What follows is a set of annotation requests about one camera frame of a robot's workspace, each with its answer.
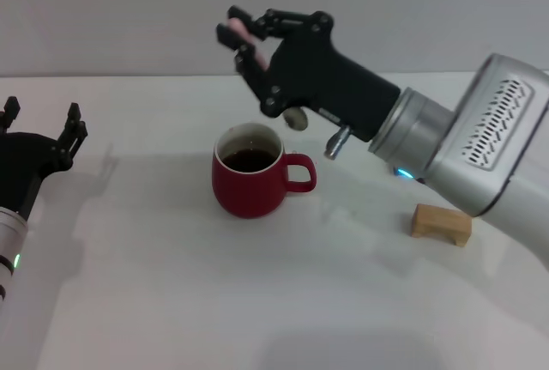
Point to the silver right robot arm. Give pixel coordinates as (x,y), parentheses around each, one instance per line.
(493,138)

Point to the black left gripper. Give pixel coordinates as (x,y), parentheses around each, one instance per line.
(30,155)

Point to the red ceramic coffee cup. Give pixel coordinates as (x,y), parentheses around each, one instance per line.
(249,194)

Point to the light wooden notched block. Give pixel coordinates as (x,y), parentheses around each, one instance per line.
(437,220)

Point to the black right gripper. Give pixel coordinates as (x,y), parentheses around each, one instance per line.
(321,74)

